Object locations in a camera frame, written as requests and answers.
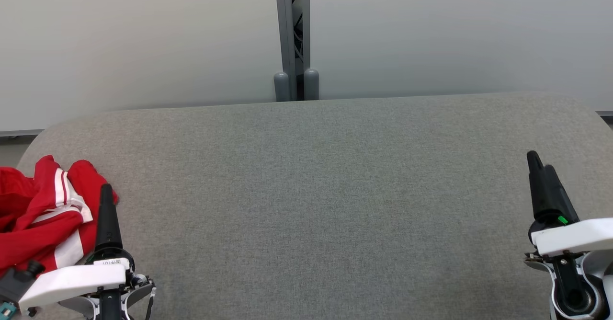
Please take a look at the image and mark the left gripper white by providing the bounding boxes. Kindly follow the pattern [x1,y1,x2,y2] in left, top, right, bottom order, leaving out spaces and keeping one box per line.
[19,183,156,320]

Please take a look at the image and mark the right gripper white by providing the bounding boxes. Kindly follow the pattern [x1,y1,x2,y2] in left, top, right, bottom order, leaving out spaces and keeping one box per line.
[524,150,613,320]

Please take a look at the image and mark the red jersey with white sleeves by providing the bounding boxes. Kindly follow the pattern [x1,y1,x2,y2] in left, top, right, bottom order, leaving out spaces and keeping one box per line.
[0,155,119,263]

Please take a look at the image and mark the grey partition post with feet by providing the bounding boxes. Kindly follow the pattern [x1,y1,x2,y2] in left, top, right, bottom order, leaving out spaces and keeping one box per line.
[274,0,320,102]

